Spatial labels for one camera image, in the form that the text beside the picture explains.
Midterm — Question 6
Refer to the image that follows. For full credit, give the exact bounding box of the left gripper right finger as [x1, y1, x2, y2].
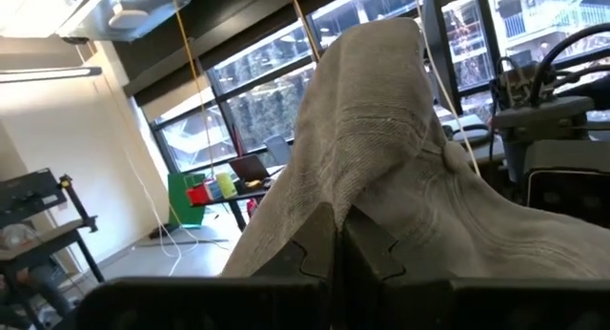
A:
[342, 205, 407, 293]

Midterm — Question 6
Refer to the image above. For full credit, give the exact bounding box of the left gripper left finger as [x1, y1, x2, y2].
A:
[251, 202, 338, 281]

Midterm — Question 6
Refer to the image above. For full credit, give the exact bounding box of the grey baseball cap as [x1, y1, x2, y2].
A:
[219, 17, 610, 279]

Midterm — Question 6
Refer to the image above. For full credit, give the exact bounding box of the black office desk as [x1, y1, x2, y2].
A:
[189, 165, 287, 232]

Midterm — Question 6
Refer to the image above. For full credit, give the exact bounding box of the open laptop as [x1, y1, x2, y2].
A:
[228, 154, 272, 183]

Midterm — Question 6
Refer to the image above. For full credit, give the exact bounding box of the grey office chair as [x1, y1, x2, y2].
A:
[263, 134, 293, 166]

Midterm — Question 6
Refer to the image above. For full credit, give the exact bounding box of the yellow-green cylinder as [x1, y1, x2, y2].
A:
[214, 172, 238, 200]

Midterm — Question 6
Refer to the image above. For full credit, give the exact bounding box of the red box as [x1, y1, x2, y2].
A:
[186, 183, 212, 207]

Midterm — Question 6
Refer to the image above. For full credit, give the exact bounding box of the green box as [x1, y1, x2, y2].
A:
[167, 172, 207, 229]

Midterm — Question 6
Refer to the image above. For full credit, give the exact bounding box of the black equipment cart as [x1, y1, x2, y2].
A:
[0, 167, 106, 330]

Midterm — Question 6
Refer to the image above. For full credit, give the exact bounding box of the linear ceiling light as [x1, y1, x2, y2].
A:
[0, 66, 104, 85]

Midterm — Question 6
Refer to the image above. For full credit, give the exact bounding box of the white floor cable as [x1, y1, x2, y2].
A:
[122, 148, 230, 277]

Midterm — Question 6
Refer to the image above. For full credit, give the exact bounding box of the white hanging cable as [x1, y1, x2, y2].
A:
[413, 0, 481, 177]

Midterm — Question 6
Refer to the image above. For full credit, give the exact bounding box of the yellow hanging cable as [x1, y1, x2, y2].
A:
[287, 0, 321, 63]
[170, 0, 216, 179]

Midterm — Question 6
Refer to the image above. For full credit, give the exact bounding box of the ceiling duct box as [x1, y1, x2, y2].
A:
[55, 0, 196, 44]

